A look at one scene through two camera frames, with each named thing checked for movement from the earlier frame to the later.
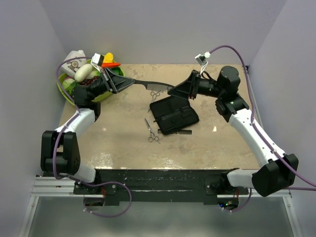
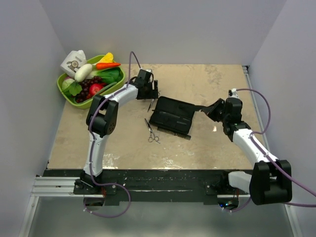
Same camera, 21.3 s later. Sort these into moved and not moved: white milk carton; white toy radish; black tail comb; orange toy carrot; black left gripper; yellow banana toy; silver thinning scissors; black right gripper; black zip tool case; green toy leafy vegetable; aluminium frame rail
Moved: black zip tool case; black tail comb; black right gripper; black left gripper
Not moved: silver thinning scissors; green toy leafy vegetable; aluminium frame rail; white toy radish; yellow banana toy; white milk carton; orange toy carrot
